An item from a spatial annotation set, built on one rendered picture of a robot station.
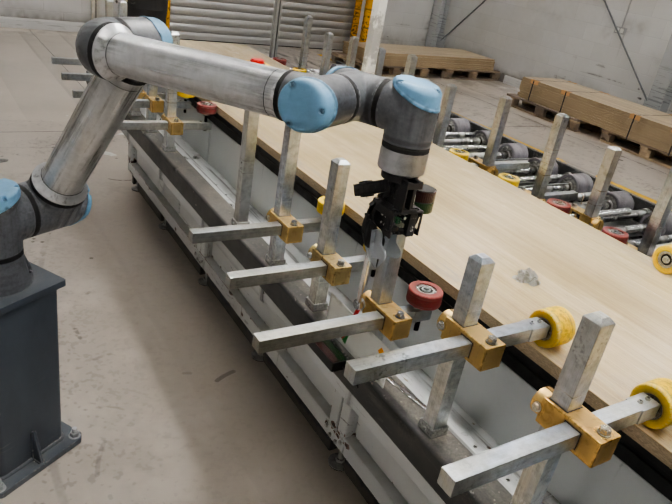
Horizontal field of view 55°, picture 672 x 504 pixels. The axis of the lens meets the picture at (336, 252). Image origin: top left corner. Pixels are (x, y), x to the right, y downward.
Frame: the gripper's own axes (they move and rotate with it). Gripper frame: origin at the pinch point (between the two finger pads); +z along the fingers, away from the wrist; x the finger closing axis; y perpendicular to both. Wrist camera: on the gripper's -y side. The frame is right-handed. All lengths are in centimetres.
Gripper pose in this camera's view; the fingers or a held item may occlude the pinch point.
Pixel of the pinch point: (374, 259)
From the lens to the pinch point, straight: 130.9
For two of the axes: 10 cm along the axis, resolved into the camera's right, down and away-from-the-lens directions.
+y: 5.0, 4.5, -7.4
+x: 8.5, -1.0, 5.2
